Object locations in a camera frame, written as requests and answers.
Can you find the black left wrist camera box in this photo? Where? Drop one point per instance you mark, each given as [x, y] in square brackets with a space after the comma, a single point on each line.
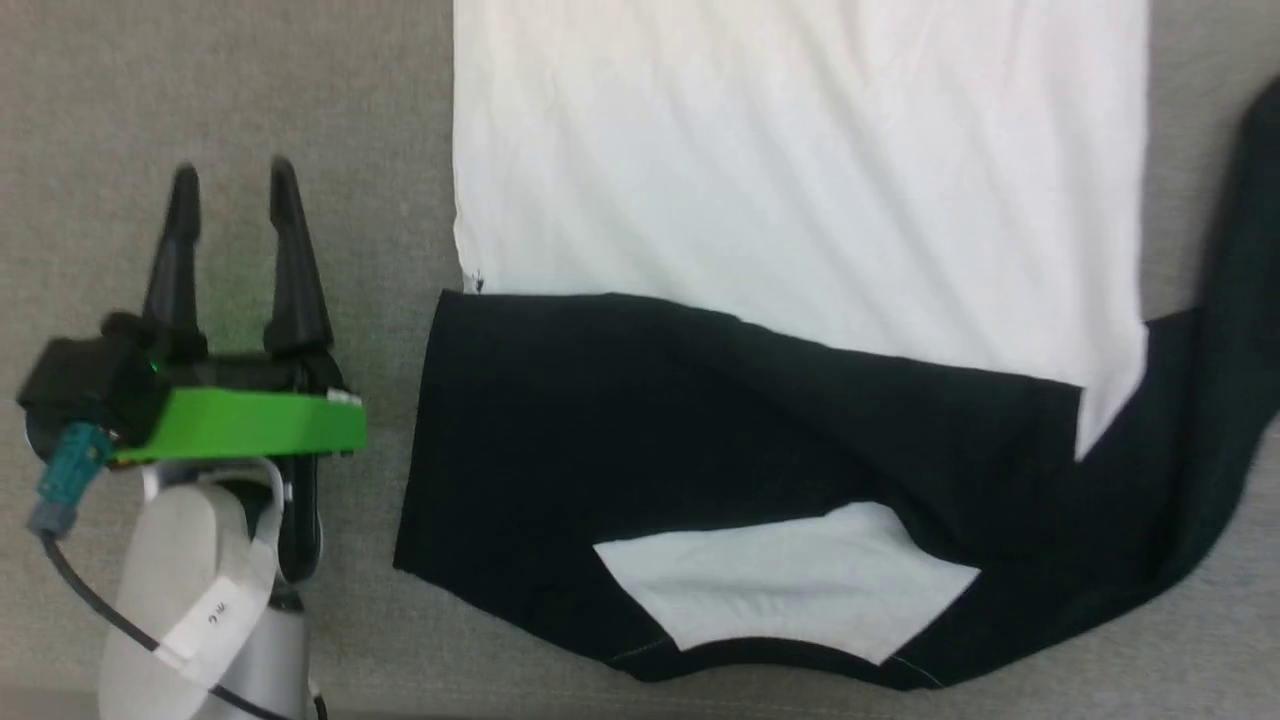
[95, 380]

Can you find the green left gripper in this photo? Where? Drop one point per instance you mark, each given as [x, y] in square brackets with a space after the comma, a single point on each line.
[250, 420]

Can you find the black and white shirt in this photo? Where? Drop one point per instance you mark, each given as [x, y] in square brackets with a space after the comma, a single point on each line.
[800, 150]

